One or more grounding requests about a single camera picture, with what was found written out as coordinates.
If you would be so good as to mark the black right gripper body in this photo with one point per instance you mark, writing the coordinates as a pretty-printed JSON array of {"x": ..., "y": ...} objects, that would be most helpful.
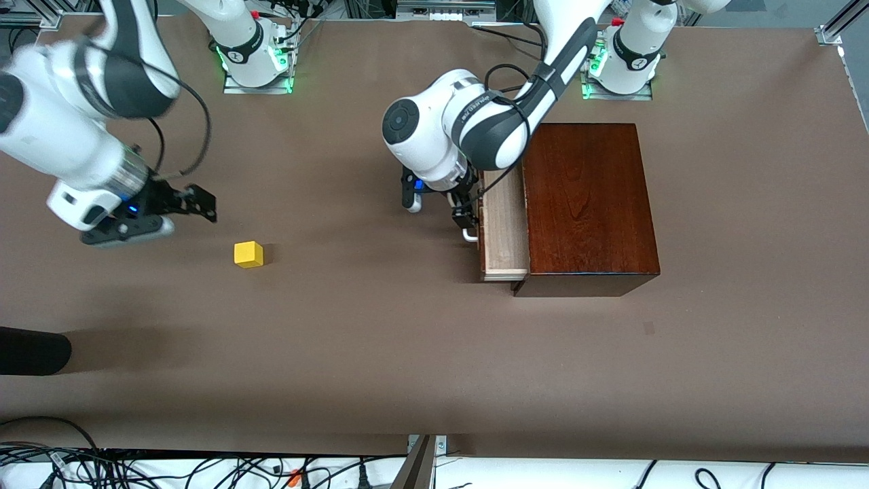
[{"x": 165, "y": 200}]

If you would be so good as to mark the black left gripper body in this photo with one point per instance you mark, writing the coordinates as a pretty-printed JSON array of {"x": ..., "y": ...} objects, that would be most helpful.
[{"x": 464, "y": 197}]

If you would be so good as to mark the yellow block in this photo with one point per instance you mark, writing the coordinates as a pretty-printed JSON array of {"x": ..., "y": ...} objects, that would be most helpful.
[{"x": 248, "y": 255}]

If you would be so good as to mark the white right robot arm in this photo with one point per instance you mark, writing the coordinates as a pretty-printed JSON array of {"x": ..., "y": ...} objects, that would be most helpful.
[{"x": 41, "y": 129}]

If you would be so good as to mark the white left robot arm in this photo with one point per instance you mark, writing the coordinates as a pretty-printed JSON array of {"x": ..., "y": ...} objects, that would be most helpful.
[{"x": 434, "y": 115}]

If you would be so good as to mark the dark brown wooden cabinet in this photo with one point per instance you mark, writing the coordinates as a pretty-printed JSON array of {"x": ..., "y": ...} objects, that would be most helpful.
[{"x": 590, "y": 204}]

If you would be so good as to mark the white power strip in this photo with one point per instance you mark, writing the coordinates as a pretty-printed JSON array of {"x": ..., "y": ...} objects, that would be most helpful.
[{"x": 445, "y": 15}]

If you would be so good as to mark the black ribbed cylinder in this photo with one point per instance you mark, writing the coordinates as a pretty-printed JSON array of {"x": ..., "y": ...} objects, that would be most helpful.
[{"x": 34, "y": 350}]

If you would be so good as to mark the orange connector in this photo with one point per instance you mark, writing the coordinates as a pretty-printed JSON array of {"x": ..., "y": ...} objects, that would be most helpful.
[{"x": 295, "y": 477}]

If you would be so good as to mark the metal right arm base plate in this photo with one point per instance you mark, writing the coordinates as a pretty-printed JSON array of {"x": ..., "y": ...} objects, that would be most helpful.
[{"x": 234, "y": 89}]

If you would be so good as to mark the metal table edge bracket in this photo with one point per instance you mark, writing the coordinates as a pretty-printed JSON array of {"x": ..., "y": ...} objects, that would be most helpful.
[{"x": 417, "y": 468}]

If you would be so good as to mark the aluminium profile rail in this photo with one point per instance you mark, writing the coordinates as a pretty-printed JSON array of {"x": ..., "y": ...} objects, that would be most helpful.
[{"x": 838, "y": 27}]

